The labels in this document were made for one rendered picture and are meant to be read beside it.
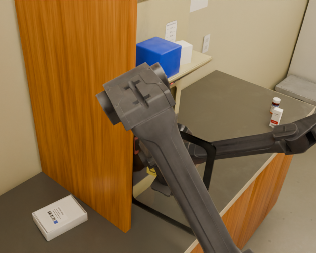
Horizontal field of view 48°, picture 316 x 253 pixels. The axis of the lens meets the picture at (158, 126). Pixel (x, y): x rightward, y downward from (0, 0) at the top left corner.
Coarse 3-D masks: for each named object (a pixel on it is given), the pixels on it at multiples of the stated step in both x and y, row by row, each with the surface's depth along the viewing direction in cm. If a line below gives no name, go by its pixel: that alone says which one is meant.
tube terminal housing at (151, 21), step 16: (160, 0) 105; (176, 0) 111; (144, 16) 102; (160, 16) 108; (176, 16) 115; (144, 32) 105; (160, 32) 111; (176, 32) 118; (176, 96) 136; (176, 112) 141
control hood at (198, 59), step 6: (192, 54) 122; (198, 54) 122; (204, 54) 123; (192, 60) 118; (198, 60) 118; (204, 60) 118; (210, 60) 121; (180, 66) 113; (186, 66) 113; (192, 66) 114; (198, 66) 116; (180, 72) 110; (186, 72) 111; (168, 78) 106; (174, 78) 107
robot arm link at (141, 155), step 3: (141, 153) 90; (141, 156) 90; (144, 156) 90; (141, 159) 90; (144, 159) 90; (144, 162) 90; (147, 162) 90; (144, 165) 91; (147, 165) 91; (153, 165) 93; (156, 165) 93; (150, 168) 93
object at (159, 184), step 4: (156, 176) 105; (156, 180) 104; (160, 180) 101; (164, 180) 100; (152, 184) 103; (156, 184) 103; (160, 184) 103; (164, 184) 102; (152, 188) 103; (156, 188) 103; (160, 188) 102; (164, 188) 102; (168, 188) 102; (160, 192) 102; (164, 192) 101; (168, 192) 101; (168, 196) 101
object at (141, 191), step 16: (192, 144) 104; (208, 144) 101; (192, 160) 107; (208, 160) 103; (144, 176) 122; (208, 176) 106; (144, 192) 126; (144, 208) 131; (160, 208) 126; (176, 208) 121; (176, 224) 125
